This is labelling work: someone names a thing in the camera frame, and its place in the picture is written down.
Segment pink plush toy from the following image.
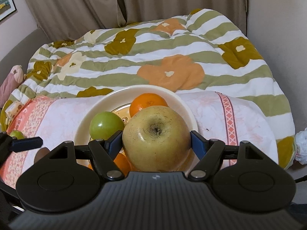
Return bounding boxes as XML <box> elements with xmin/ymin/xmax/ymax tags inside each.
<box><xmin>0</xmin><ymin>65</ymin><xmax>25</xmax><ymax>108</ymax></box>

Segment cream duck plate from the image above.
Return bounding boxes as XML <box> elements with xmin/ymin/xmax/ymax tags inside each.
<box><xmin>73</xmin><ymin>84</ymin><xmax>199</xmax><ymax>172</ymax></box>

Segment yellow apple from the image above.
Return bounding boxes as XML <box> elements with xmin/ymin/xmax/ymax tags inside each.
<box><xmin>122</xmin><ymin>106</ymin><xmax>191</xmax><ymax>172</ymax></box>

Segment grey bed headboard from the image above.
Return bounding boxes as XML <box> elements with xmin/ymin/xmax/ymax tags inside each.
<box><xmin>0</xmin><ymin>28</ymin><xmax>50</xmax><ymax>84</ymax></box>

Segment person right hand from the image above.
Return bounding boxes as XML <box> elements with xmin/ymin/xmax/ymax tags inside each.
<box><xmin>33</xmin><ymin>147</ymin><xmax>50</xmax><ymax>163</ymax></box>

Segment framed picture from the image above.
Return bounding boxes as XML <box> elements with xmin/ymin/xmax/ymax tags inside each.
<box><xmin>0</xmin><ymin>0</ymin><xmax>17</xmax><ymax>21</ymax></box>

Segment small tangerine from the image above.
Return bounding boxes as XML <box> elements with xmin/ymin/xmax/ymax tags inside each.
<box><xmin>88</xmin><ymin>152</ymin><xmax>133</xmax><ymax>177</ymax></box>

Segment pink floral cloth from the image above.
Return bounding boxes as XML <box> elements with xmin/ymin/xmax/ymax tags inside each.
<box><xmin>0</xmin><ymin>90</ymin><xmax>279</xmax><ymax>189</ymax></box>

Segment beige curtain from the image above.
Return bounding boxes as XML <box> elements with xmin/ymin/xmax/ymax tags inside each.
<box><xmin>26</xmin><ymin>0</ymin><xmax>248</xmax><ymax>40</ymax></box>

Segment snack packet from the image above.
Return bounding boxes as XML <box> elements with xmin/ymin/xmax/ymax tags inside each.
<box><xmin>5</xmin><ymin>100</ymin><xmax>23</xmax><ymax>125</ymax></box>

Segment striped floral quilt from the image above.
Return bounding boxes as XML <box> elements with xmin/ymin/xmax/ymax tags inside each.
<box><xmin>1</xmin><ymin>9</ymin><xmax>295</xmax><ymax>168</ymax></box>

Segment white plastic bag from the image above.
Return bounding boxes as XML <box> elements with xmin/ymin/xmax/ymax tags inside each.
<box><xmin>294</xmin><ymin>128</ymin><xmax>307</xmax><ymax>165</ymax></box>

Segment small green apple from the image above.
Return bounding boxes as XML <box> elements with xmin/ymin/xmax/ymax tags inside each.
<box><xmin>89</xmin><ymin>112</ymin><xmax>125</xmax><ymax>140</ymax></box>
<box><xmin>10</xmin><ymin>130</ymin><xmax>25</xmax><ymax>140</ymax></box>

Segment small orange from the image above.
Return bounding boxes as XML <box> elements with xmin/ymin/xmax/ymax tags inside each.
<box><xmin>129</xmin><ymin>93</ymin><xmax>168</xmax><ymax>117</ymax></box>

